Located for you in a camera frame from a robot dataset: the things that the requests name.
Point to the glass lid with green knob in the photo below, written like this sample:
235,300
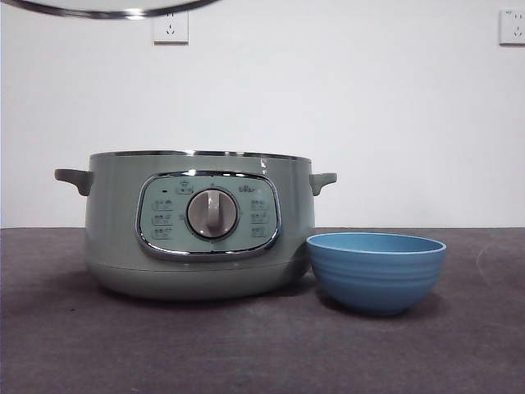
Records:
123,9

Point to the pale green electric steamer pot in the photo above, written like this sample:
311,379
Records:
115,230

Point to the blue ribbed bowl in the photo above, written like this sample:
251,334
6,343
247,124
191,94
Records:
375,279

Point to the white wall socket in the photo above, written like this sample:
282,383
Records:
171,32
512,28

